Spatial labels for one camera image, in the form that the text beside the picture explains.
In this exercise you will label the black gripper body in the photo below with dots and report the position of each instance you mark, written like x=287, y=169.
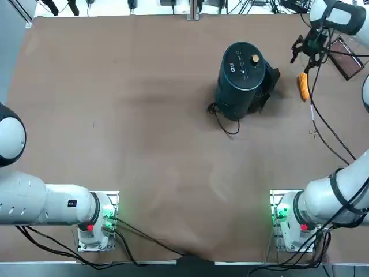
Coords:
x=314, y=46

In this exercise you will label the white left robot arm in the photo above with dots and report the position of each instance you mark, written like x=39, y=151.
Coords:
x=57, y=205

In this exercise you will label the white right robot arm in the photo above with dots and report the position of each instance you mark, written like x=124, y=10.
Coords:
x=325, y=196

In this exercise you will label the wooden fryer knob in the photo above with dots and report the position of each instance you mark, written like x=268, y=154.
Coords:
x=255, y=58

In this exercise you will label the dark green air fryer body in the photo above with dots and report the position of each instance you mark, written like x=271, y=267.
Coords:
x=243, y=66

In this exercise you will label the wooden tray black rim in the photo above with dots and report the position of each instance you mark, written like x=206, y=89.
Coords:
x=346, y=63

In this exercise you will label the black adapter with label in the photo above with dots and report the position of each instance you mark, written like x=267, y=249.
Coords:
x=297, y=4

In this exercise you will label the grey adapter box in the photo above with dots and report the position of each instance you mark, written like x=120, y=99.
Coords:
x=170, y=3
x=216, y=3

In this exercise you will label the black plug adapter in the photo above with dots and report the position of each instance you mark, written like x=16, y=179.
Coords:
x=132, y=4

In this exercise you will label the small black plug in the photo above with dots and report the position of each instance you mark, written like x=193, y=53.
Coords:
x=91, y=2

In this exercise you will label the black clamp block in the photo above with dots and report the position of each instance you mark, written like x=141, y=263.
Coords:
x=196, y=267

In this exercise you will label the aluminium profile rail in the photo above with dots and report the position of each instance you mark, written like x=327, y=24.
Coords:
x=193, y=11

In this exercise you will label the silver corner bracket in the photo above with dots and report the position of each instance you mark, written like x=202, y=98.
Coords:
x=29, y=22

